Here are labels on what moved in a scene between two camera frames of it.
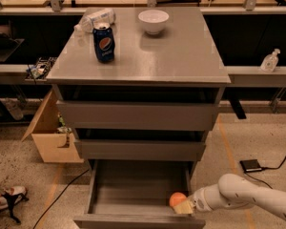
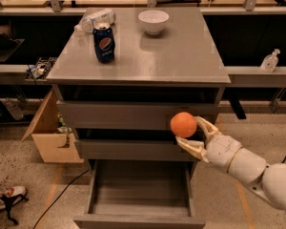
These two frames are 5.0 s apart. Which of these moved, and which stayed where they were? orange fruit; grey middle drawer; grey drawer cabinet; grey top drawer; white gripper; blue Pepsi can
Moved: white gripper; orange fruit
Stayed: blue Pepsi can; grey drawer cabinet; grey middle drawer; grey top drawer
